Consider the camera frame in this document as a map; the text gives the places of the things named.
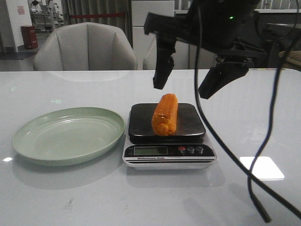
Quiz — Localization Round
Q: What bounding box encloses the dark glossy side table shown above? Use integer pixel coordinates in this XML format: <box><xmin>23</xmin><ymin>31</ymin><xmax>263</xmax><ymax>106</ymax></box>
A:
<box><xmin>255</xmin><ymin>22</ymin><xmax>301</xmax><ymax>68</ymax></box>

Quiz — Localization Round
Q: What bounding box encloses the pink wall notice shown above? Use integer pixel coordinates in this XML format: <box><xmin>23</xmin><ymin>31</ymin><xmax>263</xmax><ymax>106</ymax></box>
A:
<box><xmin>17</xmin><ymin>6</ymin><xmax>25</xmax><ymax>15</ymax></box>

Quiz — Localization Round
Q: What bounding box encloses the light green plate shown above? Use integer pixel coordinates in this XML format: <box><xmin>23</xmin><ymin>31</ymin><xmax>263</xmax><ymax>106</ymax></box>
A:
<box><xmin>12</xmin><ymin>107</ymin><xmax>126</xmax><ymax>166</ymax></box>

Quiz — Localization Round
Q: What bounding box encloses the white cabinet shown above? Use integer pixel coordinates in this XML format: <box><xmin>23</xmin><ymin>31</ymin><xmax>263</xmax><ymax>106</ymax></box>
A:
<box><xmin>131</xmin><ymin>0</ymin><xmax>174</xmax><ymax>70</ymax></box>

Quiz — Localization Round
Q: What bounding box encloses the orange corn cob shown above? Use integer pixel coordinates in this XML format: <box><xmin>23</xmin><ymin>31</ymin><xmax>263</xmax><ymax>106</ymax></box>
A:
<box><xmin>151</xmin><ymin>94</ymin><xmax>178</xmax><ymax>136</ymax></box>

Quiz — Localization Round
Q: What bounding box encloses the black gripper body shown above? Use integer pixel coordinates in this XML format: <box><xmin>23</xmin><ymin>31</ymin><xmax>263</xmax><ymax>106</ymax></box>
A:
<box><xmin>144</xmin><ymin>0</ymin><xmax>266</xmax><ymax>62</ymax></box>

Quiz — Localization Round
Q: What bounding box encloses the grey upholstered chair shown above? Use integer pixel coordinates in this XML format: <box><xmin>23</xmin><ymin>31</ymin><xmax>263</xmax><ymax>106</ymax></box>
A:
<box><xmin>33</xmin><ymin>22</ymin><xmax>137</xmax><ymax>71</ymax></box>
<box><xmin>143</xmin><ymin>37</ymin><xmax>196</xmax><ymax>70</ymax></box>

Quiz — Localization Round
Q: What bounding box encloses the black cable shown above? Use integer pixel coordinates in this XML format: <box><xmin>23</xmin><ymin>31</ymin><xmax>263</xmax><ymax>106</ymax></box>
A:
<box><xmin>194</xmin><ymin>0</ymin><xmax>301</xmax><ymax>217</ymax></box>
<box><xmin>247</xmin><ymin>35</ymin><xmax>301</xmax><ymax>224</ymax></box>

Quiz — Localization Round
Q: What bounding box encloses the right grey upholstered chair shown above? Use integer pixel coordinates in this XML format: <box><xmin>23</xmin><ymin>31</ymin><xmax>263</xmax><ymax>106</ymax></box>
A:
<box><xmin>143</xmin><ymin>37</ymin><xmax>196</xmax><ymax>70</ymax></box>

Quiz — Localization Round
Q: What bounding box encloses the beige cushion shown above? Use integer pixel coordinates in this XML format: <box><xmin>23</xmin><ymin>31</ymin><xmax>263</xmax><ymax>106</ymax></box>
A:
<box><xmin>282</xmin><ymin>50</ymin><xmax>301</xmax><ymax>71</ymax></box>

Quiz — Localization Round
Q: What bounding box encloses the left grey upholstered chair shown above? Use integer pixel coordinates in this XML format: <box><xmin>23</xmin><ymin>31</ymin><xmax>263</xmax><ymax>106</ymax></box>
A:
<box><xmin>33</xmin><ymin>22</ymin><xmax>137</xmax><ymax>71</ymax></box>

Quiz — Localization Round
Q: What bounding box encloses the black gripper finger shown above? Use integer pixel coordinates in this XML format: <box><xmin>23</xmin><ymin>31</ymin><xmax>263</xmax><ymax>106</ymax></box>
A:
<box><xmin>153</xmin><ymin>35</ymin><xmax>176</xmax><ymax>89</ymax></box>
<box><xmin>198</xmin><ymin>63</ymin><xmax>249</xmax><ymax>99</ymax></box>

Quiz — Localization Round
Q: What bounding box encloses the red trash bin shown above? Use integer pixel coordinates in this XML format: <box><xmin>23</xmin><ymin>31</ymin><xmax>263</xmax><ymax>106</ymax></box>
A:
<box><xmin>21</xmin><ymin>25</ymin><xmax>38</xmax><ymax>49</ymax></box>

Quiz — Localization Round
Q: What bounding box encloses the red barrier tape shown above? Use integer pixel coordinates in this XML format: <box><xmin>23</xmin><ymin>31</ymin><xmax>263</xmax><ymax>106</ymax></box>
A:
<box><xmin>69</xmin><ymin>13</ymin><xmax>126</xmax><ymax>19</ymax></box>

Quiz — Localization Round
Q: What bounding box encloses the black silver kitchen scale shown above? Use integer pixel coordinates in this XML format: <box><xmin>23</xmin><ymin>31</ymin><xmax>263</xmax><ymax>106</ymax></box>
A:
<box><xmin>122</xmin><ymin>103</ymin><xmax>217</xmax><ymax>170</ymax></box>

